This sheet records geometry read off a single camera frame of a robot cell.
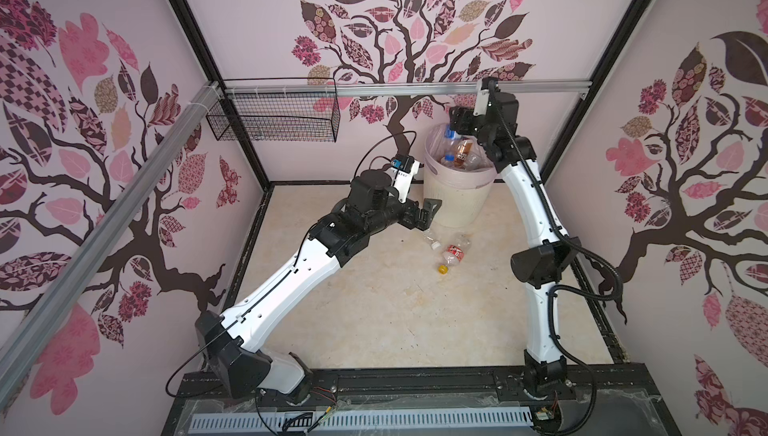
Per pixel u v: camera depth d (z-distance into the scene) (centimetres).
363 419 70
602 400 72
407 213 59
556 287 59
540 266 57
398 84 94
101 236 52
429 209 58
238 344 39
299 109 95
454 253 93
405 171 56
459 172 85
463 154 100
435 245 99
